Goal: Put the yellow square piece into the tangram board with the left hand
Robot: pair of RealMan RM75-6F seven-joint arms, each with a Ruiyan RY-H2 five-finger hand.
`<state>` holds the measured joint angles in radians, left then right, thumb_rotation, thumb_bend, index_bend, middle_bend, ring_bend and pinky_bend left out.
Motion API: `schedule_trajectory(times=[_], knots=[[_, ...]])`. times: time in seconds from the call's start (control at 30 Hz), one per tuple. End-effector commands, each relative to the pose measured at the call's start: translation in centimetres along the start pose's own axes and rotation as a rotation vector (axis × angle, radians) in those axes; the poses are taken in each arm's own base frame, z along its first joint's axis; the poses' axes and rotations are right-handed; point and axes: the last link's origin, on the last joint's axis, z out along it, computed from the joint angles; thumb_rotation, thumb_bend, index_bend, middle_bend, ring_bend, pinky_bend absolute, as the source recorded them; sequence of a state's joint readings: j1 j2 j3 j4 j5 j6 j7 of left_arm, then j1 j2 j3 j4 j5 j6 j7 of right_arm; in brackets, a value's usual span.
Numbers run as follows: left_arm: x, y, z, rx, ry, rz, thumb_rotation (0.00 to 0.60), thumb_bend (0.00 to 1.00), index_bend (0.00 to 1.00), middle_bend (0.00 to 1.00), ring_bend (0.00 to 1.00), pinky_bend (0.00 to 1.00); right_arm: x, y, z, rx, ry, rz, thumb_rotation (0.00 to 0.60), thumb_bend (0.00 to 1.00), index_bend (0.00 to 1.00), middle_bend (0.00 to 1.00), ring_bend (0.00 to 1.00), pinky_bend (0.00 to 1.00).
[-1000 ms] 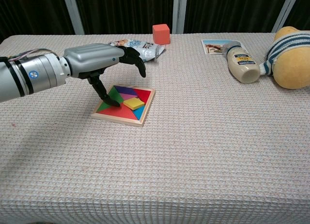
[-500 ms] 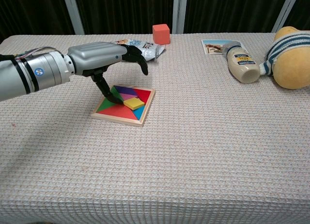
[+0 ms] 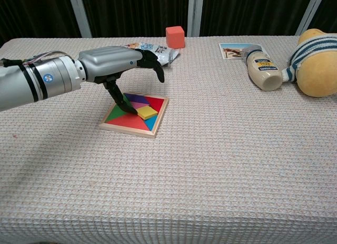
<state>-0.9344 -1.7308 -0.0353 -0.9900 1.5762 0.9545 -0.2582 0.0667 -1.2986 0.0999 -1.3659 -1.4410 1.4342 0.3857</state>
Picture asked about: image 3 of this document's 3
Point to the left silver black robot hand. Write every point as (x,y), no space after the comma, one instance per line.
(110,62)

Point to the pink tangram triangle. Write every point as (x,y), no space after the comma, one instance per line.
(140,105)

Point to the black curtain panel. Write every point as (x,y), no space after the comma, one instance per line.
(332,7)
(137,12)
(250,12)
(34,12)

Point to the yellow plush toy striped shirt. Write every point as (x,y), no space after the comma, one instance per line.
(316,72)

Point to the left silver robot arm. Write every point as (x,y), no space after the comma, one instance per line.
(37,80)

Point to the red tangram triangle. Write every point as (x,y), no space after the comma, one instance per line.
(158,103)

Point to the silver blue snack bag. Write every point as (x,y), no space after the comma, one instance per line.
(166,54)

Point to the purple tangram parallelogram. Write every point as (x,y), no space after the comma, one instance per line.
(138,98)

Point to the grey aluminium post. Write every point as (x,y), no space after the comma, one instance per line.
(310,12)
(79,14)
(194,14)

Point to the orange foam cube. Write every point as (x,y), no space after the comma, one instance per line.
(175,37)

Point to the blue tangram triangle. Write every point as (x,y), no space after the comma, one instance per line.
(151,122)

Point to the photo postcard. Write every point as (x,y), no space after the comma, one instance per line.
(231,51)

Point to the beige waffle tablecloth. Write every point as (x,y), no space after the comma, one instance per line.
(184,175)

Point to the wooden tangram puzzle tray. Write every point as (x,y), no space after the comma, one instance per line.
(126,131)

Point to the yellow square tangram piece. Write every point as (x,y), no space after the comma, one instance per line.
(147,112)

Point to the large coral tangram triangle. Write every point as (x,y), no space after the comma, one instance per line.
(129,122)

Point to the green tangram triangle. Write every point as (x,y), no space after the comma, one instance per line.
(117,115)

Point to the beige mayonnaise squeeze bottle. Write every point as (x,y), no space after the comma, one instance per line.
(263,70)

